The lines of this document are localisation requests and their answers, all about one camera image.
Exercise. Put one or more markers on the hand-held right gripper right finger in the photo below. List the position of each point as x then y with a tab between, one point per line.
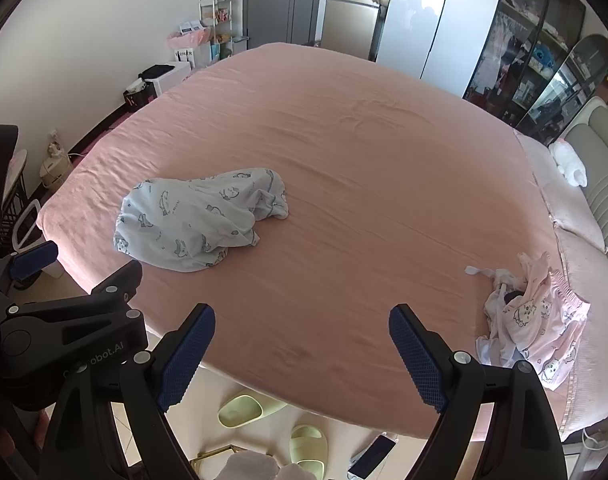
416	360

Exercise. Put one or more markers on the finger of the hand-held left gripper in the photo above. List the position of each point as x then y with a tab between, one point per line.
34	260
119	280

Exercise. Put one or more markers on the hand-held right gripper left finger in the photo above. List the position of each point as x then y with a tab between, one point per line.
186	355

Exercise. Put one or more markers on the blue printed pajama pants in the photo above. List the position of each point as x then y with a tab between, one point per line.
184	220

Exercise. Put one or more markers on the green slipper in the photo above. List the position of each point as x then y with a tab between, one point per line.
308	452
244	410

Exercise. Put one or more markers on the beige round appliance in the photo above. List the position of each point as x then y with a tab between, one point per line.
55	172

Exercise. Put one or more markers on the smartphone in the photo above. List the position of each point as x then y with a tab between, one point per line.
371	457

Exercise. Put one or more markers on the dark cloth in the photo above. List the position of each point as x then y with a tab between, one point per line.
511	296

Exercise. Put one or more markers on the white fluffy cushion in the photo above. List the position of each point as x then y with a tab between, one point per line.
254	467

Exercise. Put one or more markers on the pink printed pajama garment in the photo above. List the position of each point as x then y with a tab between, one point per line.
544	320

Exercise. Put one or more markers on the pink pillow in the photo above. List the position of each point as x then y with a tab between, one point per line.
594	335
569	205

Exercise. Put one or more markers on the bed with pink sheet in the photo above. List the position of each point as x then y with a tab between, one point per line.
359	185

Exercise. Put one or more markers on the black bag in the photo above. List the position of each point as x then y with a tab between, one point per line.
139	96

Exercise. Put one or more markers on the white storage box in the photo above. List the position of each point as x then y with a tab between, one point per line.
171	82

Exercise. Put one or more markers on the black folded cloth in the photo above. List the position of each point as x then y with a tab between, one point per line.
156	71

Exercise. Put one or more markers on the white paper bag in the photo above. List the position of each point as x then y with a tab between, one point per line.
191	56

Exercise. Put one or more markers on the pink gift bag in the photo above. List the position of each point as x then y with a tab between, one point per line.
189	39

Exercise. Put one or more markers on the white plush toy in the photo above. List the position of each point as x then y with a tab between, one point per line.
569	160

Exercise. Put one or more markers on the white shelf rack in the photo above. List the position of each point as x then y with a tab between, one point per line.
216	10

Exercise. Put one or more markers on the arched mirror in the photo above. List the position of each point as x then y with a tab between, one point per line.
579	80

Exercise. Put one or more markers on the grey door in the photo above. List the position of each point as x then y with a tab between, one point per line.
284	0

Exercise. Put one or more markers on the white wardrobe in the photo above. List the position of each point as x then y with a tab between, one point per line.
434	20

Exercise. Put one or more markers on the dark glass cabinet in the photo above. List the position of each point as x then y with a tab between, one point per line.
524	35

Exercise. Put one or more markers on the silver refrigerator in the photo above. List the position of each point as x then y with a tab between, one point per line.
349	10

